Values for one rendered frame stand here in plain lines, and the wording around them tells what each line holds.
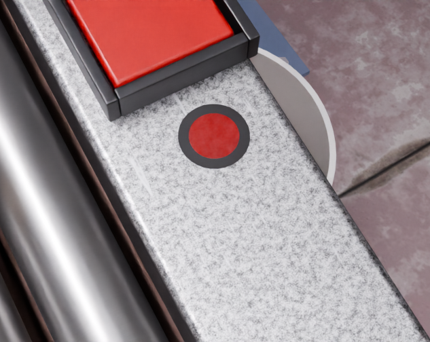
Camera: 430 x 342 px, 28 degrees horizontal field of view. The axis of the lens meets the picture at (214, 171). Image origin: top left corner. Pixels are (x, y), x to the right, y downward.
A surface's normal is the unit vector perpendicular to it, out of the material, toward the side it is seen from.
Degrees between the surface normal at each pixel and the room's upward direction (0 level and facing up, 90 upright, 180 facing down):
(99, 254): 31
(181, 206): 0
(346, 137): 0
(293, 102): 87
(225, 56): 90
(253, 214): 0
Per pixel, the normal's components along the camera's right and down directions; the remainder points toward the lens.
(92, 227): 0.59, -0.58
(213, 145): 0.03, -0.40
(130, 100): 0.48, 0.81
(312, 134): -0.94, 0.26
